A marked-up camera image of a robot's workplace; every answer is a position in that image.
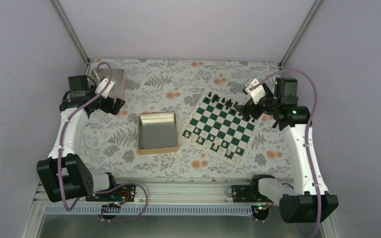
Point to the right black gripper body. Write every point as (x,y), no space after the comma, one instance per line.
(249,105)

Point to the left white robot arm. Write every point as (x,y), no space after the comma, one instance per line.
(63,174)

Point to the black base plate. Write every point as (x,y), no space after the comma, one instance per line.
(244,194)
(126,193)

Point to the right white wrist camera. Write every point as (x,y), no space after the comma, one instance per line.
(255,89)

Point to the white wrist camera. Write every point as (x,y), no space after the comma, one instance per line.
(255,89)
(105,87)

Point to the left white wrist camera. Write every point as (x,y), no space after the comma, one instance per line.
(105,87)

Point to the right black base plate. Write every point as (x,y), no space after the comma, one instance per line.
(244,194)

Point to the aluminium mounting rail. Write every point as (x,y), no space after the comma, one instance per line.
(187,191)

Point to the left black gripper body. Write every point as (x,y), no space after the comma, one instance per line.
(107,107)

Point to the floral table cloth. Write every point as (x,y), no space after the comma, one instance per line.
(154,86)

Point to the green white chess board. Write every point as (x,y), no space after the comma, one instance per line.
(219,119)

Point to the pink rimmed metal tray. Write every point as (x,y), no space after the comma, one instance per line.
(118,75)

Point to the yellow rimmed metal tray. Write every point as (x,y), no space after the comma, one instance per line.
(157,133)

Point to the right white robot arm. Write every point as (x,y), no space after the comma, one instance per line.
(308,200)

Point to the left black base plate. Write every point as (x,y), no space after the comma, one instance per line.
(126,193)

